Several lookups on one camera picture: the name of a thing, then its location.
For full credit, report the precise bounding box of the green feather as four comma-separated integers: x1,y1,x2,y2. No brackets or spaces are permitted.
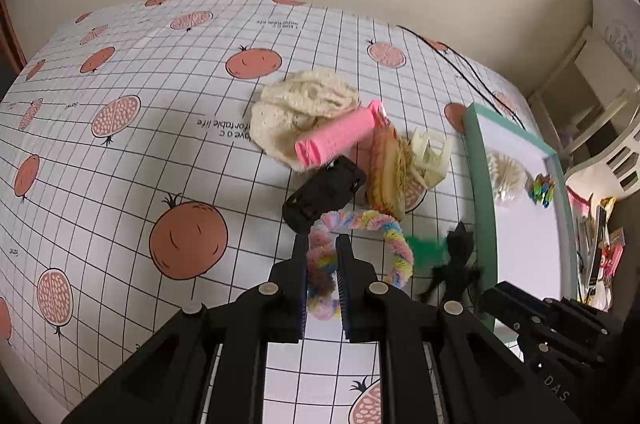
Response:
406,236,448,267

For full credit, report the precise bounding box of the rainbow fuzzy pipe-cleaner ring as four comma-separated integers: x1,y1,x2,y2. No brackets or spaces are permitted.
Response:
305,209,416,321

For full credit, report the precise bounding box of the cream plastic hair claw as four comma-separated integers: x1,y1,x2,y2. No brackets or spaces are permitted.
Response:
409,129,452,189

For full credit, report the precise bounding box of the black toy car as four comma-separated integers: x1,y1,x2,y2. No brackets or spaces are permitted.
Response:
282,155,367,233

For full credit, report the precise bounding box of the orange snack packet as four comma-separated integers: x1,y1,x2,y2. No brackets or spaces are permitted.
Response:
366,125,409,221

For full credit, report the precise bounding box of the pink hair roller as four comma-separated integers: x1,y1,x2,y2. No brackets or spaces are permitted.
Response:
294,100,388,168

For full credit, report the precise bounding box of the cream crocheted cloth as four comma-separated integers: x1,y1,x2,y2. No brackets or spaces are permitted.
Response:
250,68,360,173

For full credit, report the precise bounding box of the clutter of stationery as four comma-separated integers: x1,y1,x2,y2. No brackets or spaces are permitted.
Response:
567,188,626,311

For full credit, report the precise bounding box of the teal-rimmed white tray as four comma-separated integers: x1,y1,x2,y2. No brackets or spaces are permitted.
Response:
464,103,579,299

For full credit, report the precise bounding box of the white wooden chair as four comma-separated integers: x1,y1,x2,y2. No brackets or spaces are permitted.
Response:
565,115,640,202

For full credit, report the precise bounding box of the white checked pomegranate tablecloth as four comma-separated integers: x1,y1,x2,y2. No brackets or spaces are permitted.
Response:
1,0,539,423

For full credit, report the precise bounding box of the cream pleated fan ornament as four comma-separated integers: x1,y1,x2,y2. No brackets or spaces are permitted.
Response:
487,151,527,206

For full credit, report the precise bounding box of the white wooden shelf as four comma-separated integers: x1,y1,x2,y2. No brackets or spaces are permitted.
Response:
528,26,639,156

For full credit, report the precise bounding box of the white printed paper bag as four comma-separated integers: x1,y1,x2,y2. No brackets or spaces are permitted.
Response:
591,0,640,79

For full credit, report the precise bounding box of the black cable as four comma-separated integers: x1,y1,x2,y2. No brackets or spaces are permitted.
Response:
397,24,526,131

